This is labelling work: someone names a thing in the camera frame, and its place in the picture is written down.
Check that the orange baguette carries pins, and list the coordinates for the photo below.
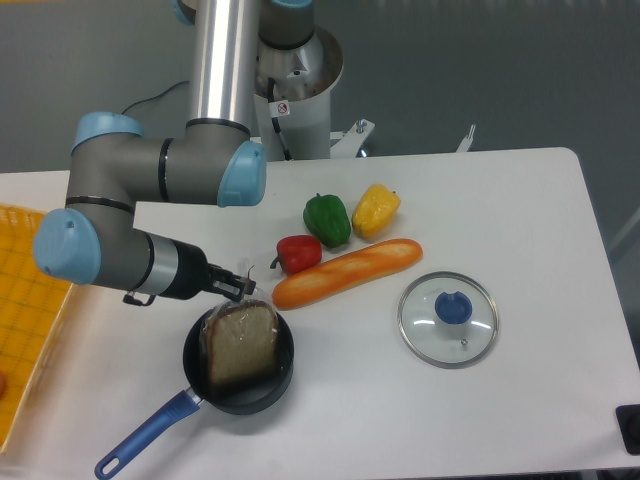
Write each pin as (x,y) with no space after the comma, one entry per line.
(346,272)

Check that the red bell pepper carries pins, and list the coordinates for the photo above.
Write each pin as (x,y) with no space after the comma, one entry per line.
(297,253)

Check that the yellow plastic basket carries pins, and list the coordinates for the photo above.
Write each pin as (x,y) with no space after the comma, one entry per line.
(33,306)

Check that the glass lid blue knob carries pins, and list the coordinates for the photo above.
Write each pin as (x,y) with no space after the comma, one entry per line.
(448,320)

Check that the black pot blue handle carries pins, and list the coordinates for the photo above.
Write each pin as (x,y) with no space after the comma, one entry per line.
(248,399)

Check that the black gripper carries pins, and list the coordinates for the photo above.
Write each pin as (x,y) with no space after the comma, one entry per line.
(181,271)

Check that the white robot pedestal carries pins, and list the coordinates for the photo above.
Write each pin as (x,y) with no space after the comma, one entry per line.
(293,97)

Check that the white right base bracket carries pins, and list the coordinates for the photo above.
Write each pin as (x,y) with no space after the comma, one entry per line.
(467,141)

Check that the toast slice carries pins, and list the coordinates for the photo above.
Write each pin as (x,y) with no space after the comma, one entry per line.
(238,342)

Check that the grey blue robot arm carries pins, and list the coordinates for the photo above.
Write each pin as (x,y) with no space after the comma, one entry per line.
(93,239)

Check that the black corner device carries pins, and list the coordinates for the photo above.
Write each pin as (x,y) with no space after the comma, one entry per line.
(628,418)

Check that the green bell pepper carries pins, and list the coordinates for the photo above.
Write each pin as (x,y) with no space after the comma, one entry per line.
(326,218)

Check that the yellow bell pepper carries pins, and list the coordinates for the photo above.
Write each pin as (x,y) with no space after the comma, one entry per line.
(375,211)

